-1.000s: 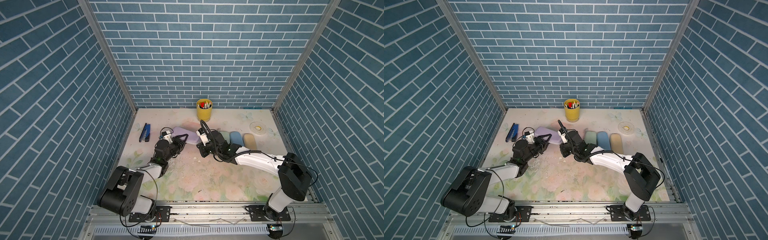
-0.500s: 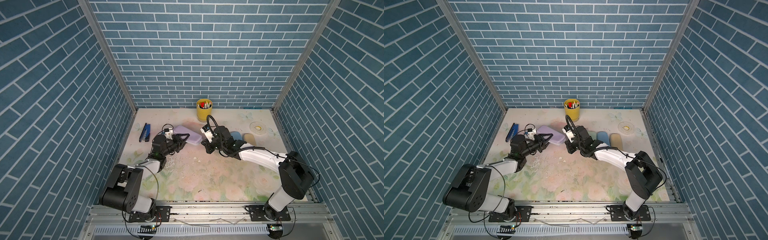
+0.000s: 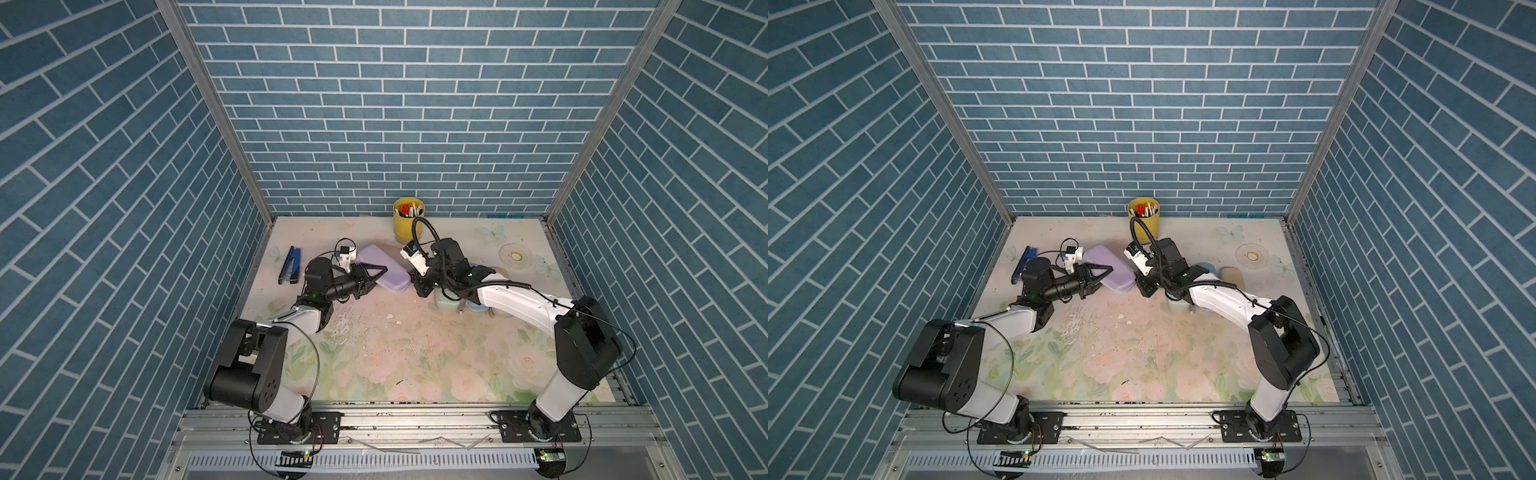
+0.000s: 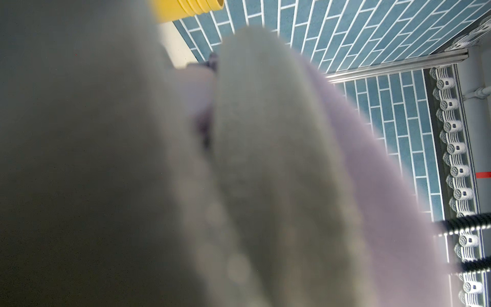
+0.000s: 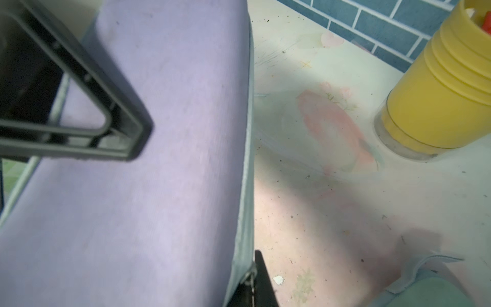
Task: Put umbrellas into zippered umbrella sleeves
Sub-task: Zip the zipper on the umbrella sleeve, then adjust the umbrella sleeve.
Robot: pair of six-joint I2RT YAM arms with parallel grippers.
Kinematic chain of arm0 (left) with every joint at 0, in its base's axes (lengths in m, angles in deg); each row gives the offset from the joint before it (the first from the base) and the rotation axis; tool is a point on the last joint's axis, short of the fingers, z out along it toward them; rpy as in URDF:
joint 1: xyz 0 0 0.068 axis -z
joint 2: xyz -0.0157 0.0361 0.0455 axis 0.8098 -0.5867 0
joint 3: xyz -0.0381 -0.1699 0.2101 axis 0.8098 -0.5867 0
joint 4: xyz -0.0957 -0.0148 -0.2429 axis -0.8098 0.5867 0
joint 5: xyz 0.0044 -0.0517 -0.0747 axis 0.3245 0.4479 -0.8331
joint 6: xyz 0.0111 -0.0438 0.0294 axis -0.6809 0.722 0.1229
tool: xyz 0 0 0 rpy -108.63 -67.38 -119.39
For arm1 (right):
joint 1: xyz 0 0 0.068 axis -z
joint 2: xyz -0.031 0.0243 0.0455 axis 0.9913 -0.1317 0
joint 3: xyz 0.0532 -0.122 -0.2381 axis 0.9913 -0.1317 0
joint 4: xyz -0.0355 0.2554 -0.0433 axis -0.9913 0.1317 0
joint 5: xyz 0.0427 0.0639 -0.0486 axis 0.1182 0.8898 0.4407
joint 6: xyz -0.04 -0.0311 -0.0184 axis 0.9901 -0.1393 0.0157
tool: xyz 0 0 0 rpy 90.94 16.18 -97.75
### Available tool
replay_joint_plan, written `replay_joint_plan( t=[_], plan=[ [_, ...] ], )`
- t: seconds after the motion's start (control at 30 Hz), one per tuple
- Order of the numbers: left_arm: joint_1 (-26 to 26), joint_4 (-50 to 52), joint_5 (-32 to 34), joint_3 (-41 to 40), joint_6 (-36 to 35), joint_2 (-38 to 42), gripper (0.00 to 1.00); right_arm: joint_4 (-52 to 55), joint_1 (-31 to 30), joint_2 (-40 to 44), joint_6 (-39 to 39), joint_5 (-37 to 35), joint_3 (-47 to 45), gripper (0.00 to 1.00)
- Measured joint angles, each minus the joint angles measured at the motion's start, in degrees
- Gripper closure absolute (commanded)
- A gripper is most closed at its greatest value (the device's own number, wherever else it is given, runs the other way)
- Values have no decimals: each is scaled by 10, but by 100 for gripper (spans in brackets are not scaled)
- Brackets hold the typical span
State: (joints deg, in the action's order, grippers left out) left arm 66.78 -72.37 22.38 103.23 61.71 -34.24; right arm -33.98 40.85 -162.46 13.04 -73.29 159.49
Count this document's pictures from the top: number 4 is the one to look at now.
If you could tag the grey umbrella case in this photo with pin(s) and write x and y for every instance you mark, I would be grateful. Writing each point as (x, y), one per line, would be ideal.
(109, 199)

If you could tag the lilac umbrella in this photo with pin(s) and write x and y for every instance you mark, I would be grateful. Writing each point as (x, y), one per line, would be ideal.
(198, 82)

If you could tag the yellow pen cup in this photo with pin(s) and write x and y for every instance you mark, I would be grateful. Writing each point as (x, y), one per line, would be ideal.
(171, 10)

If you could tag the aluminium corner post right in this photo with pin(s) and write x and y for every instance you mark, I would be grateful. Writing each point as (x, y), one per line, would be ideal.
(424, 62)

